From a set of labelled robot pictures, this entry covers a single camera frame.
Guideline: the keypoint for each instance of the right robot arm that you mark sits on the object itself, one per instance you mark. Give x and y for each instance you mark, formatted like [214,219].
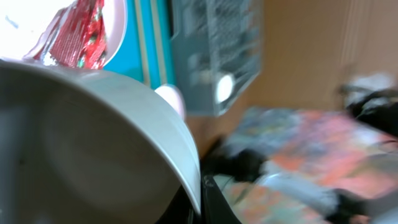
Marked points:
[314,183]

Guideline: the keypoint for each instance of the teal plastic tray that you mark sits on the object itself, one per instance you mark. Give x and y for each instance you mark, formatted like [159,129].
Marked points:
[123,52]

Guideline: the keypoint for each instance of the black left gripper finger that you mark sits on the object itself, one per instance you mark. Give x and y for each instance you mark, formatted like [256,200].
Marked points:
[214,207]

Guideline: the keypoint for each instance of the grey bowl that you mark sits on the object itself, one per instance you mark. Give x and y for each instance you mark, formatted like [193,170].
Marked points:
[90,146]

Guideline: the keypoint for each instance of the white paper cup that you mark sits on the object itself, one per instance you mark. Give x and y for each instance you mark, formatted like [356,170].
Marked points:
[224,87]

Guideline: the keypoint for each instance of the wooden chopstick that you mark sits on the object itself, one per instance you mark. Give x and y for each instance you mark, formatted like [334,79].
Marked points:
[158,42]
[142,42]

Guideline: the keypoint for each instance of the white round plate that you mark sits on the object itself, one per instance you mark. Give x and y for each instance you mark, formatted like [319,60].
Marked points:
[22,24]

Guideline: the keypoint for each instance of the pink bowl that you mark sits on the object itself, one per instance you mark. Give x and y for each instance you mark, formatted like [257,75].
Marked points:
[172,96]

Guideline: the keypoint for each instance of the grey dishwasher rack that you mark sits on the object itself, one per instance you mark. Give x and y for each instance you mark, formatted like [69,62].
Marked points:
[211,38]

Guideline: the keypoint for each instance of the red snack wrapper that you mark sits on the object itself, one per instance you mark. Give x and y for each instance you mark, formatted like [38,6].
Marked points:
[76,37]

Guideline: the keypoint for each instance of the wooden chopstick right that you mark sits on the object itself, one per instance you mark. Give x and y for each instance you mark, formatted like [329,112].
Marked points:
[158,42]

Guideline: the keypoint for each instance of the wooden chopstick left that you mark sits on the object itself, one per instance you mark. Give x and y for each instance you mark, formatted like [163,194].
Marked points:
[142,42]

